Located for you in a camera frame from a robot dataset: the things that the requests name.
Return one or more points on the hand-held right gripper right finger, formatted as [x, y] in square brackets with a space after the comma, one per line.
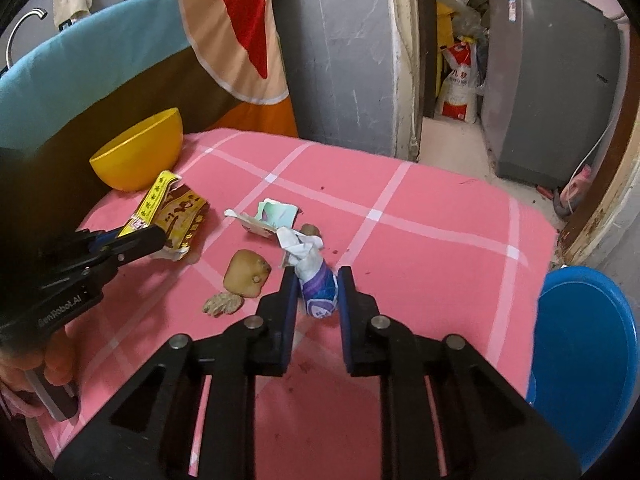
[346, 330]

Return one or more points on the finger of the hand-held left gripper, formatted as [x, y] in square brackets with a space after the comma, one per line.
[102, 239]
[140, 245]

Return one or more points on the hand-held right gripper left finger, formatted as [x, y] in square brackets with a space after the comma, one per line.
[287, 330]

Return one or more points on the yellow brown snack wrapper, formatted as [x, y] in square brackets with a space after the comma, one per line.
[180, 215]

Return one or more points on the purple white twisted wrapper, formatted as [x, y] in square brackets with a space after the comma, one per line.
[317, 285]

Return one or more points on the small ginger piece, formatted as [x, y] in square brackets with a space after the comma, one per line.
[222, 305]

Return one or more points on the brown potato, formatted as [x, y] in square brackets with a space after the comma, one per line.
[246, 272]

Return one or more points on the green white paper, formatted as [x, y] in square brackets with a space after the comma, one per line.
[275, 215]

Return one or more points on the blue plastic bucket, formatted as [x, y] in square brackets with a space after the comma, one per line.
[585, 360]

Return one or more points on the person's left hand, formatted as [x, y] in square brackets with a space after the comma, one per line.
[60, 360]

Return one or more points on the pink checked tablecloth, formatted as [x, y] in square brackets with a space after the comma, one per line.
[400, 260]

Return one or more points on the yellow bowl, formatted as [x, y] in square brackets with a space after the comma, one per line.
[137, 155]

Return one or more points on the blue brown striped towel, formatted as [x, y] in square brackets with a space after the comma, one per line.
[125, 75]

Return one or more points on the silver faucet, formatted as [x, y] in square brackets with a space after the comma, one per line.
[20, 30]

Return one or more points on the white red sack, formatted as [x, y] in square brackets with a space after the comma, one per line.
[457, 85]

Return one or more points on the pink shoe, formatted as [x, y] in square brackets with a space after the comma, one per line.
[576, 190]

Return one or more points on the yellow plastic container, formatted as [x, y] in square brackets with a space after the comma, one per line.
[444, 50]

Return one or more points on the grey washing machine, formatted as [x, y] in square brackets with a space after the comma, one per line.
[545, 85]

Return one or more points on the clear plastic bags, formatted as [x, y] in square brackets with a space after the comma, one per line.
[470, 17]

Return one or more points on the wooden door frame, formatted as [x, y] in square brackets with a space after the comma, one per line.
[610, 185]

